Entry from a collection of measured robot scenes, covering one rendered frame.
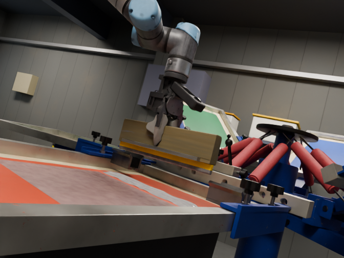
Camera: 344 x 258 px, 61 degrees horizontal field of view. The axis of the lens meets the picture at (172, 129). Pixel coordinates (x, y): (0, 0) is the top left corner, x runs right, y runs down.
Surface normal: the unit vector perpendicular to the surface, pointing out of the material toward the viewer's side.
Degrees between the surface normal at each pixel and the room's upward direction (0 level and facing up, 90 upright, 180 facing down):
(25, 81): 90
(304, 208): 90
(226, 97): 90
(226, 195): 90
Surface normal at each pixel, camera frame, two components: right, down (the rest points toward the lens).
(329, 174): -0.91, -0.26
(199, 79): -0.41, -0.16
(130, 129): -0.62, -0.23
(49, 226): 0.74, 0.16
